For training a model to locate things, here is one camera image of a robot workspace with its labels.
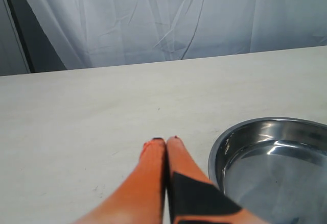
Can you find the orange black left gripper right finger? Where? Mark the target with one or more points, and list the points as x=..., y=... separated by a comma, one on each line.
x=193, y=198

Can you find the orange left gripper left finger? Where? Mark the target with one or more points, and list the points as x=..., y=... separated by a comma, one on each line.
x=140, y=198

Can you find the round stainless steel tray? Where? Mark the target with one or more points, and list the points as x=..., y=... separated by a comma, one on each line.
x=275, y=167

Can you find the white backdrop curtain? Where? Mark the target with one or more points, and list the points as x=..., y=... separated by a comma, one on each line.
x=98, y=33

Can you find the dark vertical frame post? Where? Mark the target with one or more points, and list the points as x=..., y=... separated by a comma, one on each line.
x=37, y=49

